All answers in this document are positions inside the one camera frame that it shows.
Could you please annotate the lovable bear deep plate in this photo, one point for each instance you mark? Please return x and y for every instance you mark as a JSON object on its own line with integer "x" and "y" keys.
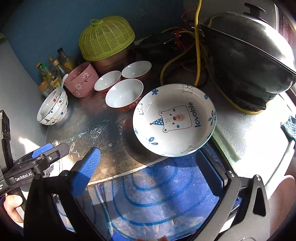
{"x": 174, "y": 120}

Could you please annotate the green plastic food cover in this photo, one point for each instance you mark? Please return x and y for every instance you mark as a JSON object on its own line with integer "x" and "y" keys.
{"x": 105, "y": 37}

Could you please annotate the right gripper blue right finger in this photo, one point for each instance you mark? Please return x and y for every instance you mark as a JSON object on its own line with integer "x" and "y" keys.
{"x": 214, "y": 174}

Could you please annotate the pink plastic basin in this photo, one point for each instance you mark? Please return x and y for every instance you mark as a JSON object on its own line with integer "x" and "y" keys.
{"x": 281, "y": 202}

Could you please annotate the pink floral bowl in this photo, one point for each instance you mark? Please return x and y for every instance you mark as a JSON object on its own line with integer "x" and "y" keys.
{"x": 80, "y": 82}

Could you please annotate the person's left hand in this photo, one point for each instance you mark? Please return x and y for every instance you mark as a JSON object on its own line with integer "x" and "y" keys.
{"x": 10, "y": 204}

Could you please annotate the dark sauce bottle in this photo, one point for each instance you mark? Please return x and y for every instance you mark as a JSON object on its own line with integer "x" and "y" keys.
{"x": 66, "y": 60}

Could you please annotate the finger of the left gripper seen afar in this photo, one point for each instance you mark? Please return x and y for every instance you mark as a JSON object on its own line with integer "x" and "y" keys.
{"x": 50, "y": 156}

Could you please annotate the black electric cooker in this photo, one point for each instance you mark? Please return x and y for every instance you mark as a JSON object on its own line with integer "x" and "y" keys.
{"x": 252, "y": 61}

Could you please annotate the bear pattern white bowl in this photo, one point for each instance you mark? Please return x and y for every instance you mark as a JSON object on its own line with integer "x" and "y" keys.
{"x": 54, "y": 108}

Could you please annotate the copper metal pot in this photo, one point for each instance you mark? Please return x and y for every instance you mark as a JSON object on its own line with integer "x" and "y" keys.
{"x": 114, "y": 62}

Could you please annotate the red white small bowl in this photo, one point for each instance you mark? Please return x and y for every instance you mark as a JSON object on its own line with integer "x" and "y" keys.
{"x": 124, "y": 95}
{"x": 138, "y": 70}
{"x": 106, "y": 81}

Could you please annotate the white ceramic spoon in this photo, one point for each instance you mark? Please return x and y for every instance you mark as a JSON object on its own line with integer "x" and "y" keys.
{"x": 62, "y": 84}

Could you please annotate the clear vinegar bottle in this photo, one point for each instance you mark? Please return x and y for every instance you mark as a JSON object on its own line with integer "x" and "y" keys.
{"x": 61, "y": 70}

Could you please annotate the blue white striped cloth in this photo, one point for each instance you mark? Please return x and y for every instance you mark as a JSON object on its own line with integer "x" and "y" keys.
{"x": 289, "y": 128}

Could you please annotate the yellow lid spice jar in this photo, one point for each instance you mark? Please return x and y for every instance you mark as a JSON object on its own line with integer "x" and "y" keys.
{"x": 45, "y": 88}

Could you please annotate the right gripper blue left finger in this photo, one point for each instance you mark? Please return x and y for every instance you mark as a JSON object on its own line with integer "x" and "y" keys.
{"x": 83, "y": 170}

